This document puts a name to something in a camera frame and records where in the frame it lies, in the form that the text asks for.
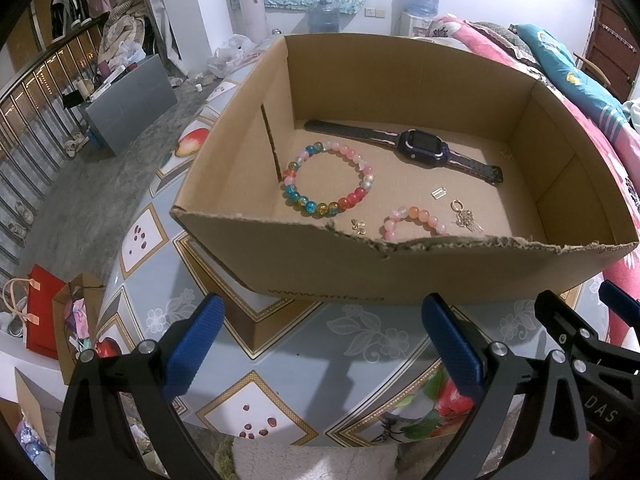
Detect grey cabinet box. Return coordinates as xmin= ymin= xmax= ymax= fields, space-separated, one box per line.
xmin=80 ymin=54 xmax=177 ymax=156

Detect pink bead bracelet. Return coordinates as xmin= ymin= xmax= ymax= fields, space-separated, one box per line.
xmin=380 ymin=205 xmax=449 ymax=242

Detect white water dispenser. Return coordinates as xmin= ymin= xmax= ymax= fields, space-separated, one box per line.
xmin=400 ymin=12 xmax=436 ymax=38

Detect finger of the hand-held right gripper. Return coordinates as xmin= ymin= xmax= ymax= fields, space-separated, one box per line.
xmin=534 ymin=289 xmax=616 ymax=376
xmin=599 ymin=280 xmax=640 ymax=356

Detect wooden chair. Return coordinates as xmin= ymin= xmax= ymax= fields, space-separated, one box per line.
xmin=574 ymin=51 xmax=612 ymax=88

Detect multicolour bead bracelet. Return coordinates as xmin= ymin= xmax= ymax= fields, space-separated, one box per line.
xmin=281 ymin=141 xmax=376 ymax=217

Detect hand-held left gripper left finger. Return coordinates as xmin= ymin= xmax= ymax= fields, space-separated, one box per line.
xmin=55 ymin=294 xmax=226 ymax=480

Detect white plastic bag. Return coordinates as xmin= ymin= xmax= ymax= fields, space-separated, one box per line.
xmin=207 ymin=34 xmax=256 ymax=78

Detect teal printed pillow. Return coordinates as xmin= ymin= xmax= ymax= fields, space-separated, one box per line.
xmin=515 ymin=22 xmax=626 ymax=111

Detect purple smart watch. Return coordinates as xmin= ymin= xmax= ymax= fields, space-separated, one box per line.
xmin=304 ymin=119 xmax=503 ymax=183

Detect dark hanging jacket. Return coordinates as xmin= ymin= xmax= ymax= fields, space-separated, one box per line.
xmin=50 ymin=0 xmax=91 ymax=38

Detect metal stair railing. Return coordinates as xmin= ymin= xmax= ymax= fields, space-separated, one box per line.
xmin=0 ymin=14 xmax=108 ymax=256

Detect white green fleece garment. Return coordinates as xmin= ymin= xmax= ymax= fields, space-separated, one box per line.
xmin=215 ymin=435 xmax=351 ymax=480

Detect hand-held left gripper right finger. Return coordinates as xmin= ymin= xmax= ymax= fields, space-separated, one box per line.
xmin=421 ymin=294 xmax=591 ymax=480

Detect pile of clothes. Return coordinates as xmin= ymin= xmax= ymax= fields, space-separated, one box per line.
xmin=97 ymin=0 xmax=161 ymax=68

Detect brown cardboard box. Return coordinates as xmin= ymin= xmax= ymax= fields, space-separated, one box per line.
xmin=170 ymin=32 xmax=640 ymax=307

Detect brown paper bag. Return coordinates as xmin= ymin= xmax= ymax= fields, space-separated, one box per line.
xmin=52 ymin=274 xmax=106 ymax=386

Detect red shopping bag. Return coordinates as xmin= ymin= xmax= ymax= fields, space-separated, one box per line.
xmin=2 ymin=264 xmax=68 ymax=360

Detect brown wooden door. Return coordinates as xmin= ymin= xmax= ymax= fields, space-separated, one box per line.
xmin=585 ymin=0 xmax=640 ymax=103

